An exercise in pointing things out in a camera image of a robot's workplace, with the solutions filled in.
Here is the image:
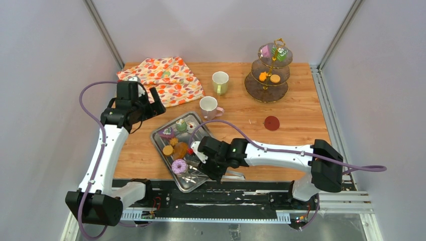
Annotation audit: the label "purple cake slice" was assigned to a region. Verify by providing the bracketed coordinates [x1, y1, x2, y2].
[157, 127, 175, 139]

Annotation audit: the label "green round cupcake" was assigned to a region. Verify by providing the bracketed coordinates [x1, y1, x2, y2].
[175, 118, 187, 132]

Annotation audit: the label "silver metal tray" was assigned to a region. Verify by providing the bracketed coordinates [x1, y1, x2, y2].
[150, 111, 212, 193]

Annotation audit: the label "white coconut cherry cake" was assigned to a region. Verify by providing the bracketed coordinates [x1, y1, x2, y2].
[186, 122, 197, 134]

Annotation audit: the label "brown bread roll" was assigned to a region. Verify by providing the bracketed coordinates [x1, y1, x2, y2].
[172, 142, 188, 160]

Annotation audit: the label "pink frosted donut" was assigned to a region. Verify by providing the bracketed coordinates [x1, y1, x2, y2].
[171, 159, 189, 175]

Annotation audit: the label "round yellow cracker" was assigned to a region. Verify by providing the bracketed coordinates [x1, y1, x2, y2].
[270, 74, 281, 84]
[162, 145, 174, 156]

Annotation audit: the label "orange fish-shaped cookie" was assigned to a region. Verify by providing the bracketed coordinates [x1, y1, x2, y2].
[259, 72, 268, 82]

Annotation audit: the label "green kiwi cake slice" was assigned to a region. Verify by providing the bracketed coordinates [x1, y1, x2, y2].
[271, 47, 289, 62]

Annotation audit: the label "silver white tongs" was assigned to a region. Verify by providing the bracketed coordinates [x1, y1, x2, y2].
[198, 168, 246, 182]

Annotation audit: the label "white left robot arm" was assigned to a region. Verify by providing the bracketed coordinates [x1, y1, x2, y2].
[65, 76, 166, 226]

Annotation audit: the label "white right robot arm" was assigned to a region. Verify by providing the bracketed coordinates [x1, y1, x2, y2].
[190, 136, 343, 209]

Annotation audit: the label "floral orange cloth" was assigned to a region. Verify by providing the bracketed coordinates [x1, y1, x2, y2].
[117, 56, 205, 107]

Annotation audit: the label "swirl butter cookie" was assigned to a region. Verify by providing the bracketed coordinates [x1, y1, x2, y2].
[169, 138, 179, 147]

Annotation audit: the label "pink mug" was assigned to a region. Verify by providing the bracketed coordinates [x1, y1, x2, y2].
[199, 96, 225, 121]

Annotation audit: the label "red round coaster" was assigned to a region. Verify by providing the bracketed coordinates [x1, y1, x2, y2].
[264, 115, 280, 131]

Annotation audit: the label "green mug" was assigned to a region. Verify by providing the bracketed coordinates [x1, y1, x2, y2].
[212, 71, 229, 95]

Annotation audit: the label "three-tier glass cake stand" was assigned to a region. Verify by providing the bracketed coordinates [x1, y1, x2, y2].
[244, 38, 293, 103]

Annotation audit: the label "black table front rail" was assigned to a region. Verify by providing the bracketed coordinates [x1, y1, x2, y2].
[119, 180, 319, 227]

